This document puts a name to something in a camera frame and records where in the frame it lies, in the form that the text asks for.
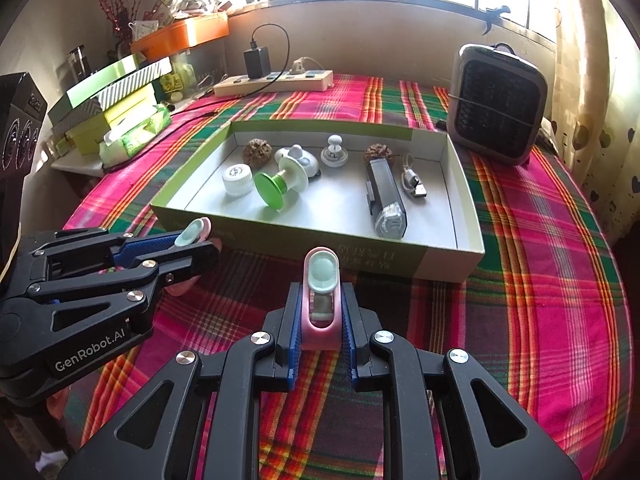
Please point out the pink clip with mint pad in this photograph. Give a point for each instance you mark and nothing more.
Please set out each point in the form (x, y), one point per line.
(197, 230)
(322, 305)

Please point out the pile of papers and packets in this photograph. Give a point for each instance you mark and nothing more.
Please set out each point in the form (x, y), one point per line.
(195, 0)

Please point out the large brown walnut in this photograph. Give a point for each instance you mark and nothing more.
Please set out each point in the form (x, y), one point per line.
(257, 150)

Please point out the orange box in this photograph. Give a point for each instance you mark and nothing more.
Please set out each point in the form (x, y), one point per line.
(182, 35)

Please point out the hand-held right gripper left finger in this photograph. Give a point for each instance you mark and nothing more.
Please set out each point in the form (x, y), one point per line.
(295, 335)

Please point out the white striped box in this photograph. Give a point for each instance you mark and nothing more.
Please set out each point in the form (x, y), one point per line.
(135, 80)

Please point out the white round jar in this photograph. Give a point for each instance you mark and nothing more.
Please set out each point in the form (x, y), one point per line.
(237, 179)

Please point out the small brown walnut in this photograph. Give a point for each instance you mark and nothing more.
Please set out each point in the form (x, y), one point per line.
(378, 152)

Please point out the white plug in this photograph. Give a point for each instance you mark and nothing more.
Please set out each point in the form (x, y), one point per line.
(300, 66)

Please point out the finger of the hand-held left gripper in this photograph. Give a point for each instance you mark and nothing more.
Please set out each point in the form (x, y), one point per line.
(150, 247)
(165, 272)

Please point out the grey bike light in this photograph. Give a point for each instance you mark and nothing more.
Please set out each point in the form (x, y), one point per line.
(385, 197)

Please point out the row of small yellow packets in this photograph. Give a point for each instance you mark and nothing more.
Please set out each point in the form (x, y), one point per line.
(62, 147)

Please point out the black window latch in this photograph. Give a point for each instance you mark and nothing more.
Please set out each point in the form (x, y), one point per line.
(495, 12)

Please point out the small white knob gadget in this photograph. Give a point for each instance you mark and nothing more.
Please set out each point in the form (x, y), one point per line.
(334, 155)

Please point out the plaid tablecloth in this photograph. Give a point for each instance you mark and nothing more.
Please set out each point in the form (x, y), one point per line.
(525, 260)

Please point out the green and white spool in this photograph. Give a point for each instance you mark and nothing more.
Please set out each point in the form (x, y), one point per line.
(272, 187)

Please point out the yellow-green cardboard box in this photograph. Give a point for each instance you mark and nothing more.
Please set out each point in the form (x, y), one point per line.
(95, 135)

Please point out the green cardboard box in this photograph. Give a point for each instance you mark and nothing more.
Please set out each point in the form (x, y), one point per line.
(325, 215)

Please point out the dark picture frame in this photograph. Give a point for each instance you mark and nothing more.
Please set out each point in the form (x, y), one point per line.
(77, 62)

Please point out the heart print curtain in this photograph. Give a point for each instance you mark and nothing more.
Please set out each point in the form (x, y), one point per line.
(590, 85)

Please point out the light green box lid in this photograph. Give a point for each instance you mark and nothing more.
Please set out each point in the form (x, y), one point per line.
(95, 85)

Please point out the grey chevron box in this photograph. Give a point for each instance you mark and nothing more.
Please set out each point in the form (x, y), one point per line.
(75, 117)

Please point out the green tissue pack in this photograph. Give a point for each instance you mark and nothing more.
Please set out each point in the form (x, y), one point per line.
(135, 137)

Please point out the white panda face massager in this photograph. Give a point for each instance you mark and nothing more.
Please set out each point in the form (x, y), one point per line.
(305, 157)

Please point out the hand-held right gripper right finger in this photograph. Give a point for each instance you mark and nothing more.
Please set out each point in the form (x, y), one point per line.
(350, 340)

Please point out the stack of yellow-green packets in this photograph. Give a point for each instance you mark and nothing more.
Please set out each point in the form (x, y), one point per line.
(177, 75)

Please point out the beige power strip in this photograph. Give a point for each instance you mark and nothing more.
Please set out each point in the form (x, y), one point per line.
(275, 84)

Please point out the grey desktop heater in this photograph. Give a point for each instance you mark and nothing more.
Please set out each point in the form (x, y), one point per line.
(495, 105)

